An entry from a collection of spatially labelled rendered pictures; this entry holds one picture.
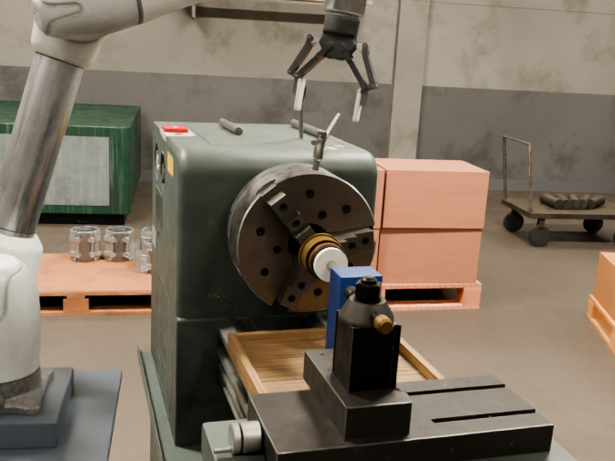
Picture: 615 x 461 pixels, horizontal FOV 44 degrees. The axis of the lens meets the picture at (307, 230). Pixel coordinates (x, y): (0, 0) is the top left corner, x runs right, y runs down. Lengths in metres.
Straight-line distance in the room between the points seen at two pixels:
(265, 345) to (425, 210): 2.89
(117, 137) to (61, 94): 4.43
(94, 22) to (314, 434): 0.84
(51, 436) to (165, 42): 6.64
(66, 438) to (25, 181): 0.52
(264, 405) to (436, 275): 3.44
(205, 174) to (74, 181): 4.46
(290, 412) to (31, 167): 0.79
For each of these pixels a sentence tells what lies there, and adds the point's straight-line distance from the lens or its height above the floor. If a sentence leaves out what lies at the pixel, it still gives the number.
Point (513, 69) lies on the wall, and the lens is 8.70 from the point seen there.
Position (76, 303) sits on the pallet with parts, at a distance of 4.31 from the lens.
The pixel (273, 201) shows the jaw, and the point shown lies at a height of 1.18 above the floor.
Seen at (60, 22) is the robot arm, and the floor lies 1.51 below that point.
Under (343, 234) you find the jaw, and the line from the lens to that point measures 1.64.
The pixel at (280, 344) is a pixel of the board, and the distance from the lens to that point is 1.63.
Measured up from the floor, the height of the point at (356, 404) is 1.02.
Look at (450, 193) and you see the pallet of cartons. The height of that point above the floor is 0.70.
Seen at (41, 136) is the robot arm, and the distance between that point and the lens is 1.66.
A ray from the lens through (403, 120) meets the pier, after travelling 8.21.
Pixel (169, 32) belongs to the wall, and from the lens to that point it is 7.94.
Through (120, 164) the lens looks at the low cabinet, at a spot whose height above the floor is 0.50.
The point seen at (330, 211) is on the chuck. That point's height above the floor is 1.15.
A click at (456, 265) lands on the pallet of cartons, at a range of 4.59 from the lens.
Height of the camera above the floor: 1.51
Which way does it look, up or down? 14 degrees down
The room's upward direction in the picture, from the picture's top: 3 degrees clockwise
